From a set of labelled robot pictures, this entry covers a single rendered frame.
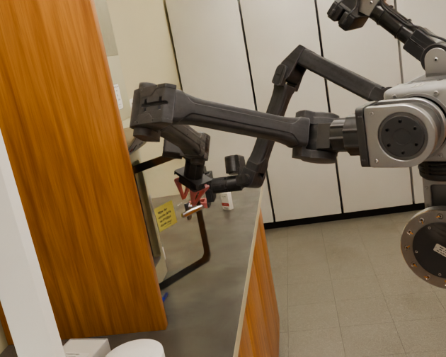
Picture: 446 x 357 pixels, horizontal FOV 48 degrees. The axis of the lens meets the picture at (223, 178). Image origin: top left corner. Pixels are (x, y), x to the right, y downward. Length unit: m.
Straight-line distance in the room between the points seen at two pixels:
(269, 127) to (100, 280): 0.70
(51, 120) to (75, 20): 0.26
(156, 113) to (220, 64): 3.52
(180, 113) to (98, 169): 0.46
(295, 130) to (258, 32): 3.39
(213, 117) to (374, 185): 3.75
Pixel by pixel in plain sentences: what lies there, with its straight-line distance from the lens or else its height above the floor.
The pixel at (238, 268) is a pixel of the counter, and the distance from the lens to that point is 1.77.
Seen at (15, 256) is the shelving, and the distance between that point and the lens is 0.58.
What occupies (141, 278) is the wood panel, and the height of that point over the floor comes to 1.10.
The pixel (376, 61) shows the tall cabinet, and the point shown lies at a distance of 4.50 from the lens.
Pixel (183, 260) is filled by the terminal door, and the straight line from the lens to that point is 1.66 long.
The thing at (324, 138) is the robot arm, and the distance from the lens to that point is 1.08.
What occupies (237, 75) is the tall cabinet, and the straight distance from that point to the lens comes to 4.46.
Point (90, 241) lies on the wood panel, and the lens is 1.44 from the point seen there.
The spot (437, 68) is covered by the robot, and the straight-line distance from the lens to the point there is 1.23.
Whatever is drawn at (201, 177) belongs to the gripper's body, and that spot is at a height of 1.32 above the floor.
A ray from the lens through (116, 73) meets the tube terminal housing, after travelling 1.67.
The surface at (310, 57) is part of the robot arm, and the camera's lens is 1.70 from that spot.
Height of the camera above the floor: 1.66
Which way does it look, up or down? 14 degrees down
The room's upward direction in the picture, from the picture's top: 10 degrees counter-clockwise
